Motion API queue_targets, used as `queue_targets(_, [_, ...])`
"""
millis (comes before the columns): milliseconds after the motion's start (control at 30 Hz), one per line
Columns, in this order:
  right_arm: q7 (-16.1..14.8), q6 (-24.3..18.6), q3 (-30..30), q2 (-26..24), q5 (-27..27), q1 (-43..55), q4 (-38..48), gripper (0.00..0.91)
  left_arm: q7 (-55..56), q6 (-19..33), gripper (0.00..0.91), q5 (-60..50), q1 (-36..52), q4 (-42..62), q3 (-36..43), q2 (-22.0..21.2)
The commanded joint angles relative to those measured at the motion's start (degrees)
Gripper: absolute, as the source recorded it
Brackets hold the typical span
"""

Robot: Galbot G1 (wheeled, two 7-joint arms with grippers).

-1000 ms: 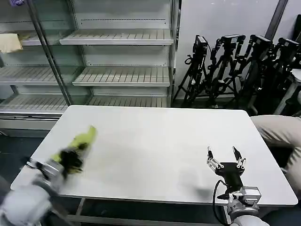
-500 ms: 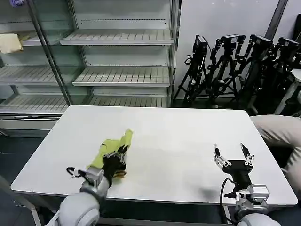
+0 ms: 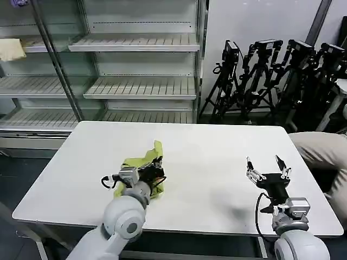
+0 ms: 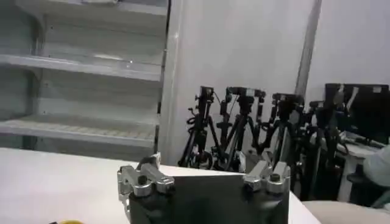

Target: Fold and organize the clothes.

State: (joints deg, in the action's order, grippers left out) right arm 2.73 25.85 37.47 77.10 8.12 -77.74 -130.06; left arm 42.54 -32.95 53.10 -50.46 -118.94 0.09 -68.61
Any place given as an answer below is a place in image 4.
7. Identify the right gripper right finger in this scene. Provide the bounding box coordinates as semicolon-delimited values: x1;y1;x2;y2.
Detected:
243;160;293;196

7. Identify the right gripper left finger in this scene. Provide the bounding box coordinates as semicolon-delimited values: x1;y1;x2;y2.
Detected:
117;152;176;202

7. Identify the white side table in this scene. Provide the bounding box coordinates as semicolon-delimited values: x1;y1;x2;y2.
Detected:
335;130;381;203

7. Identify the black monitor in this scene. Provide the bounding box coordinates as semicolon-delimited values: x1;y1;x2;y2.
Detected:
324;83;390;144

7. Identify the empty metal shelf unit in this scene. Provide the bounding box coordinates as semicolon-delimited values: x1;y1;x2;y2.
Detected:
0;0;171;162

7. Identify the grey wall conduit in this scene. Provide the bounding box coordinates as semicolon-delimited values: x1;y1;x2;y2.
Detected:
294;0;323;97

